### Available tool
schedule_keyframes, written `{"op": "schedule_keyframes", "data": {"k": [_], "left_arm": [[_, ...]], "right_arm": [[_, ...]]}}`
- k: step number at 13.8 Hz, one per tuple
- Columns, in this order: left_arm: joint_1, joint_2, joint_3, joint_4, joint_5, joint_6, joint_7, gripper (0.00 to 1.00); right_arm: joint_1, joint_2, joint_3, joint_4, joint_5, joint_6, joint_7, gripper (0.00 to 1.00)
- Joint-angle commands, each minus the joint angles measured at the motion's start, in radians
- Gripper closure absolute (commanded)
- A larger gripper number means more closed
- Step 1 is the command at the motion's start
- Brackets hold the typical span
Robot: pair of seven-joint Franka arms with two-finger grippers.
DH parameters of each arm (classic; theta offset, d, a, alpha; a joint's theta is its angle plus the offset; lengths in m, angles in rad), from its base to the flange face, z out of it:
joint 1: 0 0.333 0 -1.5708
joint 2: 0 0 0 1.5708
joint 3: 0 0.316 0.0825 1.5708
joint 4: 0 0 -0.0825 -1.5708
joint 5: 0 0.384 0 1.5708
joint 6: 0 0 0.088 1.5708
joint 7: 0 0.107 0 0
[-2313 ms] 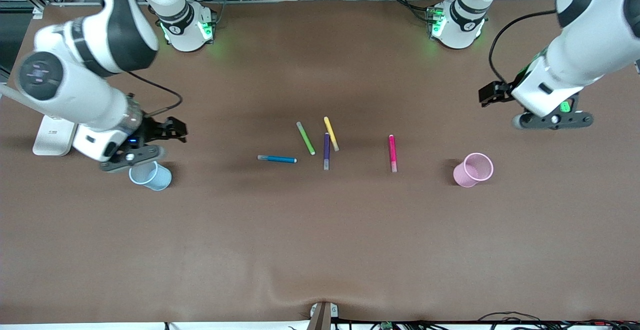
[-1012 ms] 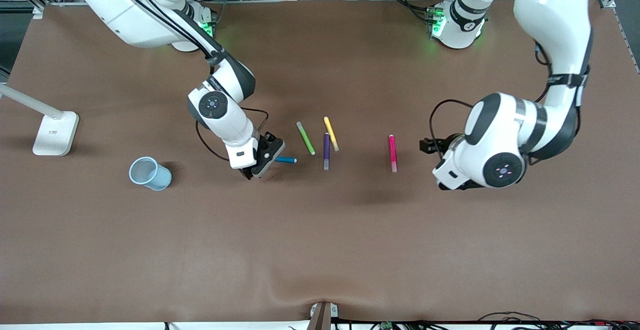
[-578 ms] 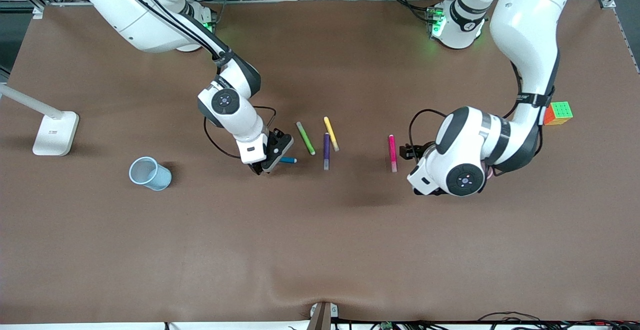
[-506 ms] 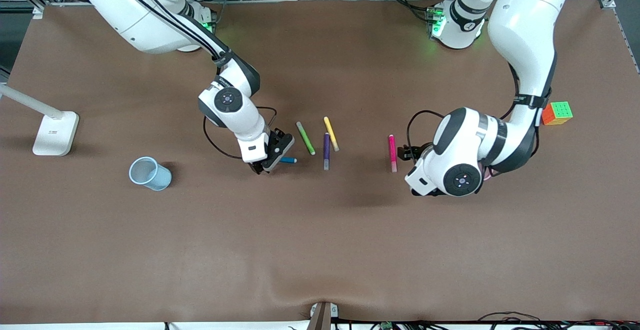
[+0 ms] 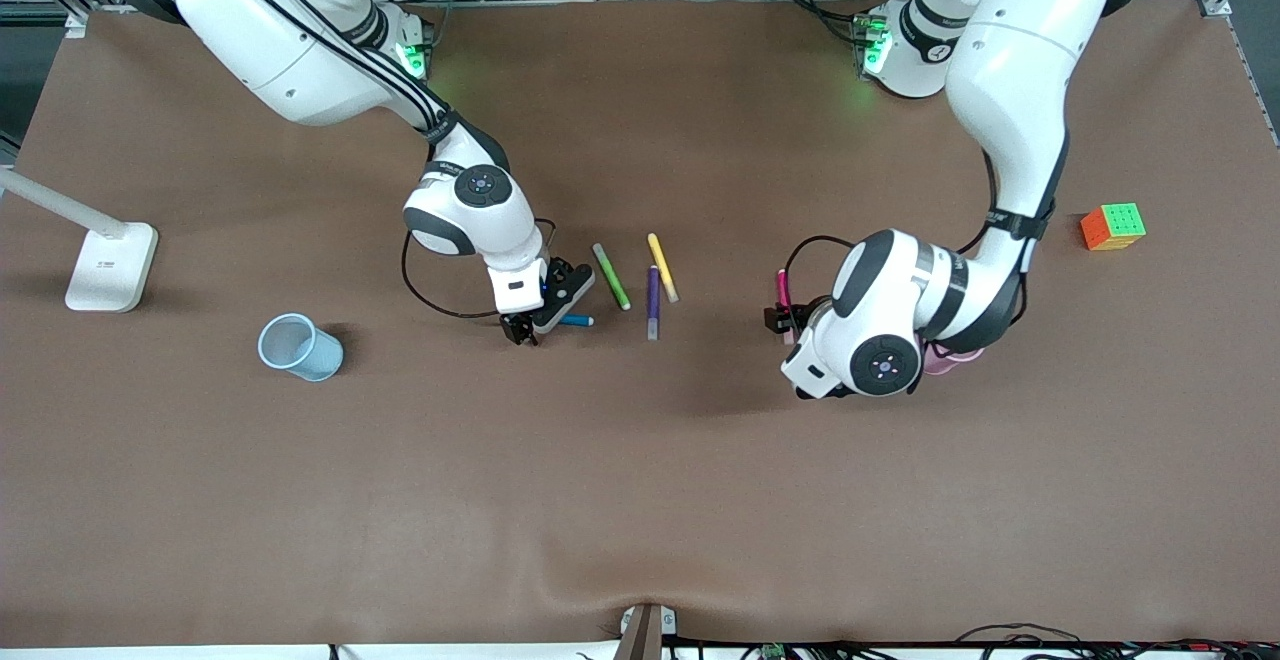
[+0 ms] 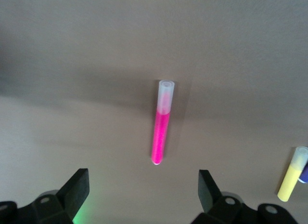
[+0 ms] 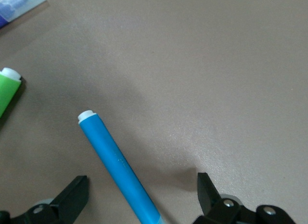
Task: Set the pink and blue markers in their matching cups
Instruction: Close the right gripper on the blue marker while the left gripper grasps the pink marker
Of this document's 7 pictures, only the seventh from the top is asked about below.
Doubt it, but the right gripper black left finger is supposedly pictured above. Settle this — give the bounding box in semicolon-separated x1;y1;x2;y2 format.
0;175;90;224

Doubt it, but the purple marker pen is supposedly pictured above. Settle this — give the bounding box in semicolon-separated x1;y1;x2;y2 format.
0;0;48;29

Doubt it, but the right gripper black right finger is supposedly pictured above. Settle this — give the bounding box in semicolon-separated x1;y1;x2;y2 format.
192;172;300;224

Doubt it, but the blue marker pen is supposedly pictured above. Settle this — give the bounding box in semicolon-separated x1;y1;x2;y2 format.
77;109;169;224

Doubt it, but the green marker pen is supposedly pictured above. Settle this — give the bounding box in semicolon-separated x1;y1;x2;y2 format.
0;67;23;125

